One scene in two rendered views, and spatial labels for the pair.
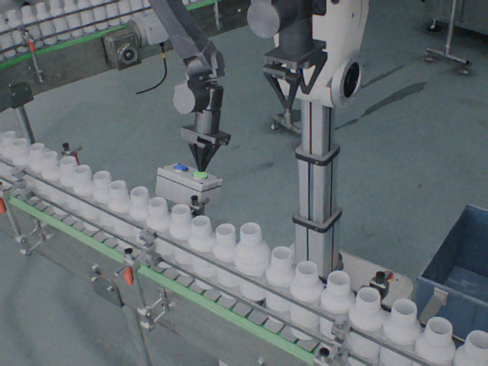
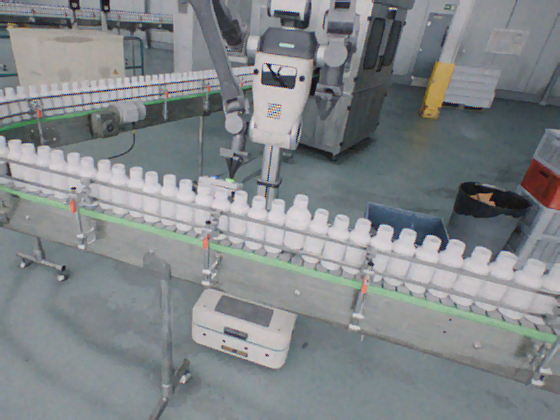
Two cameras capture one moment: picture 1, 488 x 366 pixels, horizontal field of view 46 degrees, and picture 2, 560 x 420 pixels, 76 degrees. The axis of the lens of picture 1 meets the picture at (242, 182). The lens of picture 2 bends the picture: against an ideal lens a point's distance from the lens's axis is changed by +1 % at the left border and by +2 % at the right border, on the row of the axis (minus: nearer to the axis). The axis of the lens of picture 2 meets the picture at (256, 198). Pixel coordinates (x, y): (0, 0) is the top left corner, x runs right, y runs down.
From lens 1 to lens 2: 0.54 m
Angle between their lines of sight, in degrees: 23
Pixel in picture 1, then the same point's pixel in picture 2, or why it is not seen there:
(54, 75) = (51, 138)
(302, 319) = (336, 254)
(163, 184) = not seen: hidden behind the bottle
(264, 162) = not seen: hidden behind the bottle
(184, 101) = (234, 125)
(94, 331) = (85, 331)
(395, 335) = (405, 250)
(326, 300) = (356, 237)
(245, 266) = (299, 222)
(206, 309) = (257, 262)
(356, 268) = not seen: hidden behind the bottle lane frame
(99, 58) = (85, 129)
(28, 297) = (18, 315)
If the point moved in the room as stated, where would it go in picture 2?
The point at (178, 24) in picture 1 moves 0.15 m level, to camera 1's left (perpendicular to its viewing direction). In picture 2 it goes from (229, 74) to (182, 73)
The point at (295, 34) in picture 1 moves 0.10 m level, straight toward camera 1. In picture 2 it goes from (338, 71) to (357, 78)
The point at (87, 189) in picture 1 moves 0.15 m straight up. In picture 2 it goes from (155, 188) to (153, 143)
